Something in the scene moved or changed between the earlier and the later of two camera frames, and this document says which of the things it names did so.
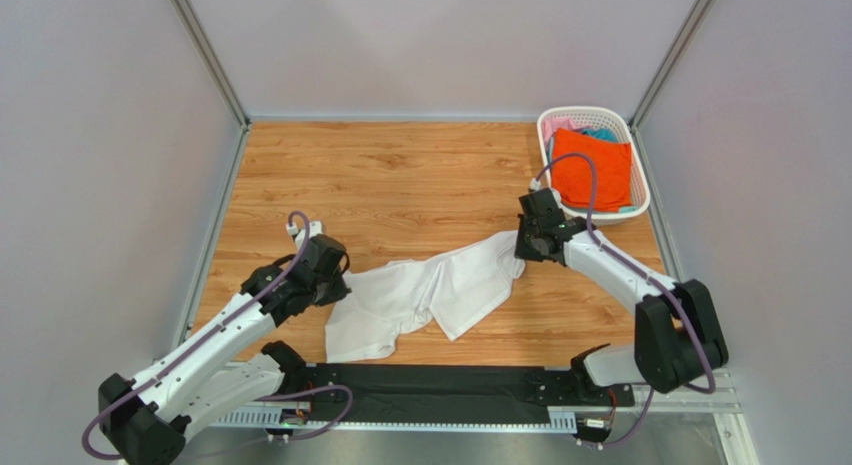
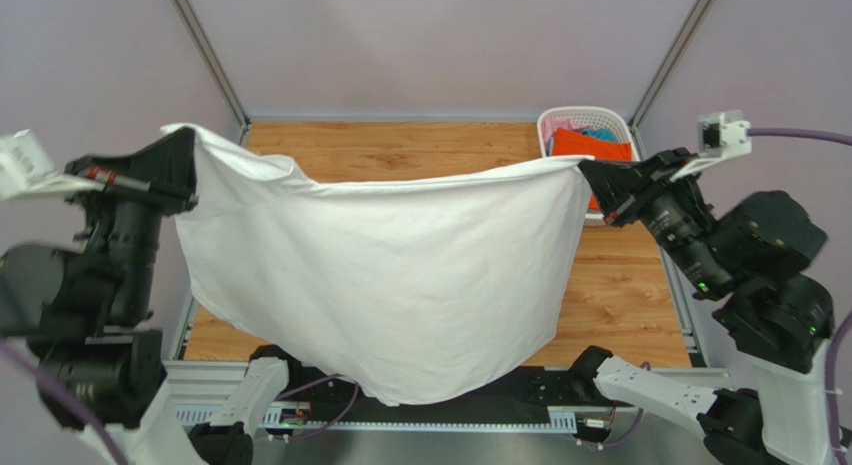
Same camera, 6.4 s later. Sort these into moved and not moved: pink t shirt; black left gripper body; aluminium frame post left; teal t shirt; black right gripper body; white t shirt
Moved: black left gripper body; white t shirt; black right gripper body
Not moved: teal t shirt; pink t shirt; aluminium frame post left
